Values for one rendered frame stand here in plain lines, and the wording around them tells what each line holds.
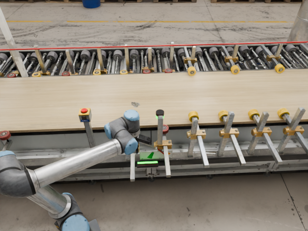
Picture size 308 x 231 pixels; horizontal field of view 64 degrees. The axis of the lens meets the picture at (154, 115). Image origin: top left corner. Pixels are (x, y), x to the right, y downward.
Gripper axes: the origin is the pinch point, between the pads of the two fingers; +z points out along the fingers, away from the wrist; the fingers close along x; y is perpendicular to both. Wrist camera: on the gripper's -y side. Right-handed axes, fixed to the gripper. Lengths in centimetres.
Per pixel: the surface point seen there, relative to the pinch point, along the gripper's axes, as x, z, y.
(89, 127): -15.9, -11.1, 33.1
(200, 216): 3, 97, -55
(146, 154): -14.3, 20.2, -6.3
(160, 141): -14.8, 6.9, -17.0
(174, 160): -12.3, 27.5, -28.7
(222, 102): -57, 7, -77
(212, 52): -161, 14, -96
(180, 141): -36, 32, -38
